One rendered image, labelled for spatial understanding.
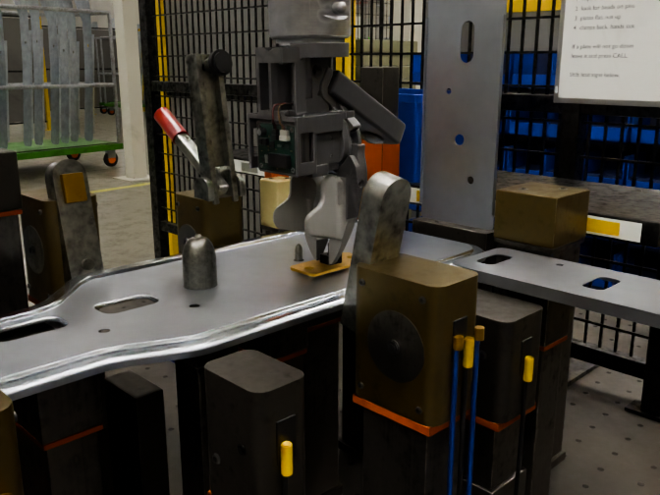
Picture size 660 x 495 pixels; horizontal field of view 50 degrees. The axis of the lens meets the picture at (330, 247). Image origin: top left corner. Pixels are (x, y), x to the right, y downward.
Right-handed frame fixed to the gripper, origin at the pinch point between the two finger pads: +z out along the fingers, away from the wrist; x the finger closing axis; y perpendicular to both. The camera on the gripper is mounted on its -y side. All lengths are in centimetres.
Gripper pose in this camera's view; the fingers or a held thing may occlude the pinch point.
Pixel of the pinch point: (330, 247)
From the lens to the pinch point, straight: 72.0
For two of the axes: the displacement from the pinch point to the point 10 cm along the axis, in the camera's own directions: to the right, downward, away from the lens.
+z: 0.1, 9.6, 2.7
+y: -7.2, 2.0, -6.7
